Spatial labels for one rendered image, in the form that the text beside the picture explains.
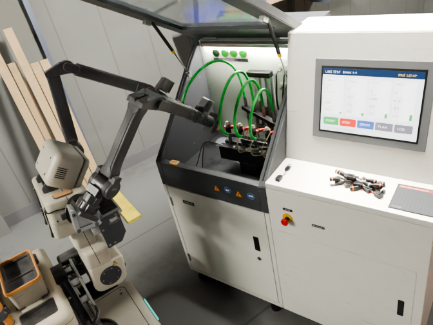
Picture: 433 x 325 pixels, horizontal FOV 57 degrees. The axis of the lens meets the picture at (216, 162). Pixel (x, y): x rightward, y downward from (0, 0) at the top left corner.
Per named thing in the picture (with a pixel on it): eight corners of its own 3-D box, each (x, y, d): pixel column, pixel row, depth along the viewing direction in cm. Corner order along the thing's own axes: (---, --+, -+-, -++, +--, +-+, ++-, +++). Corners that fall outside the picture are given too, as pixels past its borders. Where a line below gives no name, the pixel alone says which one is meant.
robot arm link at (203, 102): (182, 112, 188) (196, 121, 185) (193, 91, 187) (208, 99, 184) (192, 116, 200) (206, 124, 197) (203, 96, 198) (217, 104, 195)
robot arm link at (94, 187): (82, 192, 153) (92, 200, 151) (96, 170, 153) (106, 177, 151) (96, 195, 162) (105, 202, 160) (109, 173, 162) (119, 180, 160)
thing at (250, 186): (167, 185, 228) (160, 162, 219) (172, 181, 231) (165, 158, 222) (261, 212, 193) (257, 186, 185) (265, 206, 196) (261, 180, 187)
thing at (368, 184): (327, 187, 169) (326, 177, 166) (336, 174, 176) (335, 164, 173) (382, 200, 157) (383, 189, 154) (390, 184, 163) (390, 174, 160)
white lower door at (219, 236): (191, 267, 265) (165, 186, 229) (193, 264, 266) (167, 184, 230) (278, 304, 228) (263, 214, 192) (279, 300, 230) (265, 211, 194)
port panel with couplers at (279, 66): (278, 114, 219) (272, 60, 202) (281, 111, 221) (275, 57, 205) (300, 117, 212) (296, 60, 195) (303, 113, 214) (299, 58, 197)
